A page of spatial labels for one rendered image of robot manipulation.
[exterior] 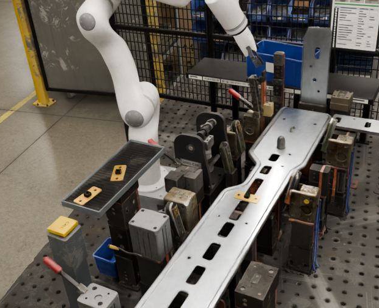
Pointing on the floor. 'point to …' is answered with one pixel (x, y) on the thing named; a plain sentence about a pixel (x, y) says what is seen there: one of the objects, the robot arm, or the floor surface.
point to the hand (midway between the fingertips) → (257, 55)
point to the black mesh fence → (233, 50)
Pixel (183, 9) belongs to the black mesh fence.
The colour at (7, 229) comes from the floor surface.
